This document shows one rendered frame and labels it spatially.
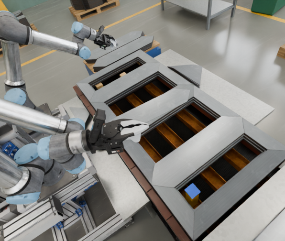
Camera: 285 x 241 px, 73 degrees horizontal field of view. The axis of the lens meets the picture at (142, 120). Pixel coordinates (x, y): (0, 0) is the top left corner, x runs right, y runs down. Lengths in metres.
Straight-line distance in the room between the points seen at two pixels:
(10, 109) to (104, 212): 1.33
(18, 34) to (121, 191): 1.07
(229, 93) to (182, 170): 0.84
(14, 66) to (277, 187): 1.52
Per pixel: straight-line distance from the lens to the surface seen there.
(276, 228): 0.94
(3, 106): 0.79
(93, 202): 1.95
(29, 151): 1.02
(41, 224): 1.22
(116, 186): 1.40
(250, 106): 1.67
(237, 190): 1.17
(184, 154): 1.22
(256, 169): 1.25
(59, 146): 0.67
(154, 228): 1.98
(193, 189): 1.11
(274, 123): 2.64
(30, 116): 0.79
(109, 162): 1.50
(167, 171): 1.17
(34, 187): 0.96
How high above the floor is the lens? 1.94
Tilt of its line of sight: 50 degrees down
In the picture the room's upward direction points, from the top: 15 degrees counter-clockwise
